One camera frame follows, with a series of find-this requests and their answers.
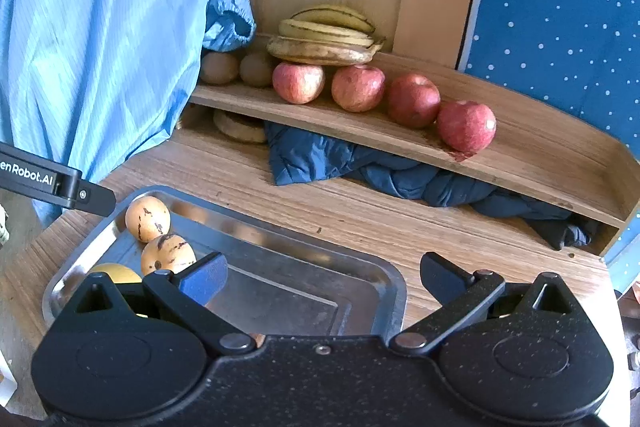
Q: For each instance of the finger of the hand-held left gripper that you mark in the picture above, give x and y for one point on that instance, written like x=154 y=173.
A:
x=97 y=199

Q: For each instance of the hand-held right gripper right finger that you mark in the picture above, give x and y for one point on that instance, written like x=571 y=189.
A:
x=440 y=279

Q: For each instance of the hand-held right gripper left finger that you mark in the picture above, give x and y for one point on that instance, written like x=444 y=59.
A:
x=205 y=281

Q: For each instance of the yellow lemon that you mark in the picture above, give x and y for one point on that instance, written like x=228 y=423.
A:
x=115 y=274

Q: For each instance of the metal tray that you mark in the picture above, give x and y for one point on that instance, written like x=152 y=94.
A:
x=300 y=267

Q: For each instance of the dark blue jacket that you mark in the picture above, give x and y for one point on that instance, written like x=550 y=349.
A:
x=400 y=177

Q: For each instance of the light blue coat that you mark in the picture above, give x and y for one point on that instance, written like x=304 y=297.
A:
x=100 y=47

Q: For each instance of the curved wooden shelf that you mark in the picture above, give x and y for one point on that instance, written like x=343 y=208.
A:
x=540 y=167

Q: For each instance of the red apple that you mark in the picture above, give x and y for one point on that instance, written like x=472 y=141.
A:
x=298 y=83
x=466 y=126
x=358 y=88
x=414 y=100

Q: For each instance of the round tan flat disc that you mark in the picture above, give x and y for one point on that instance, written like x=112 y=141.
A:
x=240 y=127

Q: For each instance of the large brown kiwi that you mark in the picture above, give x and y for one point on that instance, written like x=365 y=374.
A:
x=256 y=69
x=219 y=68

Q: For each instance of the brown-spotted yellow banana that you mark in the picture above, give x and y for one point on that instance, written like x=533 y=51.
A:
x=320 y=53

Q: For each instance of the blue white-dotted cloth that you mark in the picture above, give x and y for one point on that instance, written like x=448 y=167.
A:
x=560 y=17

